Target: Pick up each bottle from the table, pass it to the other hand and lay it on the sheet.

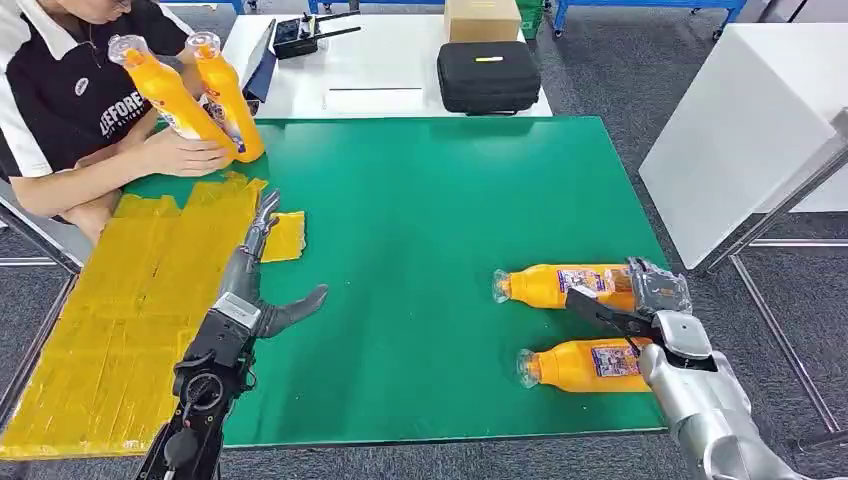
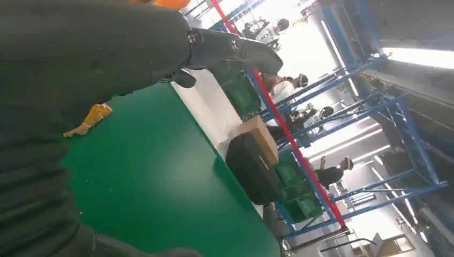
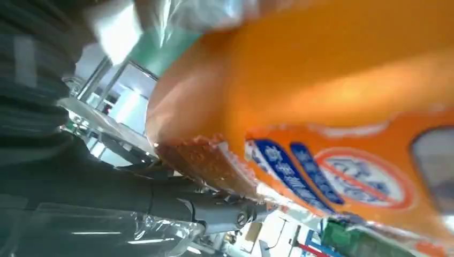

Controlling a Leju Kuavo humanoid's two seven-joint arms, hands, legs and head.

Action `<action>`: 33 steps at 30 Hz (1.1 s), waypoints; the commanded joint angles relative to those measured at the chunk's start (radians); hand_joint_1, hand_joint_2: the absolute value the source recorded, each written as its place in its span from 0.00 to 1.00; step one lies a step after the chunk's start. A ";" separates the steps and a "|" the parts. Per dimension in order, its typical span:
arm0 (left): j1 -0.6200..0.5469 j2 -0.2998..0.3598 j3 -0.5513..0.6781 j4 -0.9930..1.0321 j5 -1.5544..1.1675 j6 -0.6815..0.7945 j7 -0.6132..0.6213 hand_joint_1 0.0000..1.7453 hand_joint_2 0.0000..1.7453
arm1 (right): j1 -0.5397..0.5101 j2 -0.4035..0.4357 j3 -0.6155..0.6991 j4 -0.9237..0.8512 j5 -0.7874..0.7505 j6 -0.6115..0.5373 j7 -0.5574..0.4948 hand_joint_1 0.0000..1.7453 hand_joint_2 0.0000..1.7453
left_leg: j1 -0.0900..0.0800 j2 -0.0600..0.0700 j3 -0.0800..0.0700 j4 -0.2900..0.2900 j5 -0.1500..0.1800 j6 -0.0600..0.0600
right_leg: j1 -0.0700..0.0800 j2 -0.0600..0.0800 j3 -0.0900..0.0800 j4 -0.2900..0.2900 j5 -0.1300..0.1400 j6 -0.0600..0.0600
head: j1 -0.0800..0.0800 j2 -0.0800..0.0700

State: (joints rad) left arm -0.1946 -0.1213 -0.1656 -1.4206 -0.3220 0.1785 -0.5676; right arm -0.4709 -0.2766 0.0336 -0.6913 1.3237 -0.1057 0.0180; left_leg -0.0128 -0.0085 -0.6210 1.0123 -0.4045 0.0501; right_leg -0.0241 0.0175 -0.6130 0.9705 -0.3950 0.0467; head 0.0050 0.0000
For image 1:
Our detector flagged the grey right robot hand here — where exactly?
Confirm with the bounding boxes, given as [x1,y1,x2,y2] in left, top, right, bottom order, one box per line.
[564,256,694,343]

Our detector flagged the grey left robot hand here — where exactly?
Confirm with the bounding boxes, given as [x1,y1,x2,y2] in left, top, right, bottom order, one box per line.
[220,190,330,340]

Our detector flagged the orange drink bottle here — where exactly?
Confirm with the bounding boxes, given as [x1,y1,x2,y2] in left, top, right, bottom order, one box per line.
[515,337,655,394]
[491,262,639,313]
[107,33,238,168]
[184,31,267,164]

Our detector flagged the yellow taped sheet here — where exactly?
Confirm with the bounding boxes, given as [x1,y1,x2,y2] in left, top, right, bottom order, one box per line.
[0,171,308,462]

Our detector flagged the person's right hand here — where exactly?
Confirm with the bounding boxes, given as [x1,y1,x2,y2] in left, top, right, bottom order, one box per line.
[137,127,232,179]

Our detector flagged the white tilted table top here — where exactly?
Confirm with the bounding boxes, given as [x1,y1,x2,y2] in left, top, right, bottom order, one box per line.
[638,22,848,272]

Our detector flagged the green mat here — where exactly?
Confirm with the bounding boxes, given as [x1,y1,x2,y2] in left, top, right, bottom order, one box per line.
[122,117,671,451]

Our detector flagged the black remote controller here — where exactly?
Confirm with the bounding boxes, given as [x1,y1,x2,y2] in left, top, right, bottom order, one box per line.
[272,9,363,62]

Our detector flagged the black carrying case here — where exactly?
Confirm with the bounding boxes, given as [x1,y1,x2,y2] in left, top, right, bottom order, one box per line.
[435,40,543,117]

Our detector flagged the person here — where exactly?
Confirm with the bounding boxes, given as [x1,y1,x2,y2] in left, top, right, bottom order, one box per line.
[0,0,233,248]

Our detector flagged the green crate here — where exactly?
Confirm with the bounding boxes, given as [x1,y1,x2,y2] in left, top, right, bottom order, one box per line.
[515,0,547,40]

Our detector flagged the cardboard box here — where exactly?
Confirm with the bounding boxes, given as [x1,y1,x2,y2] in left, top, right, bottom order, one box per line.
[443,0,523,44]

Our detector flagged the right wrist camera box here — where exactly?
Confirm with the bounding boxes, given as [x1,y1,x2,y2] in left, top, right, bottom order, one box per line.
[651,309,719,374]

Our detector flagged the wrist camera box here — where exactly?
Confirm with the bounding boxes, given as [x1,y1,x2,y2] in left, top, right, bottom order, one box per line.
[181,292,264,374]
[651,309,719,374]

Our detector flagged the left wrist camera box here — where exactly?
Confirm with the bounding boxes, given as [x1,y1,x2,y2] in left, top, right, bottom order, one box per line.
[181,292,264,374]

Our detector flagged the grey metal table frame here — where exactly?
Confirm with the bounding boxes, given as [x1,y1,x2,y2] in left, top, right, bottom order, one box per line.
[704,107,848,453]

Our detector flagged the grey metal seat frame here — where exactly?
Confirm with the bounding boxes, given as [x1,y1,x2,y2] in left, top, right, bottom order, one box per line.
[0,192,94,277]

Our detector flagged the blue metal frame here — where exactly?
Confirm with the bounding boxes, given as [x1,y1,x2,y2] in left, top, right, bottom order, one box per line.
[552,0,751,42]

